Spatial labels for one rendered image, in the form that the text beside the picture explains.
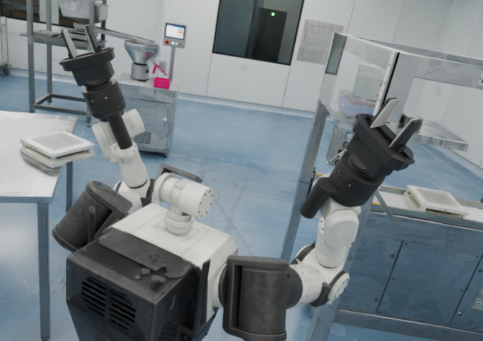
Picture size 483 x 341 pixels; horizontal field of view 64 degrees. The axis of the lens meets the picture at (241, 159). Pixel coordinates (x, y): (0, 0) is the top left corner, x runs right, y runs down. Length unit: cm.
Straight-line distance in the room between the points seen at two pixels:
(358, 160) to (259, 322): 34
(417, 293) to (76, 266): 212
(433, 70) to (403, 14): 638
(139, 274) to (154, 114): 350
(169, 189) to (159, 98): 334
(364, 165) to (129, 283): 46
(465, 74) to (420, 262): 141
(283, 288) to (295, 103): 652
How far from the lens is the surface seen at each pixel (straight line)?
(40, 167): 206
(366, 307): 257
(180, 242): 82
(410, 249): 240
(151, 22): 687
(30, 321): 243
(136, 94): 415
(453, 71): 127
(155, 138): 425
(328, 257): 96
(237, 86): 698
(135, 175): 115
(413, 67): 122
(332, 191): 77
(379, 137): 71
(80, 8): 498
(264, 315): 76
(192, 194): 78
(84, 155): 213
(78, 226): 95
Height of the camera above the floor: 167
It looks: 21 degrees down
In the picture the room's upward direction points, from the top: 10 degrees clockwise
